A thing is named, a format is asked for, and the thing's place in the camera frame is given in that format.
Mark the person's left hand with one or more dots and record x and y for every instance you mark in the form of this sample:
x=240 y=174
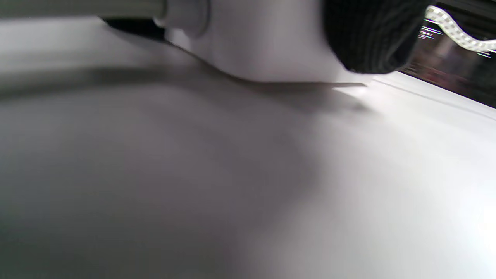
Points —
x=372 y=35

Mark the white plastic container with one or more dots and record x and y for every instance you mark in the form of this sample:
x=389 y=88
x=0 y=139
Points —
x=267 y=42

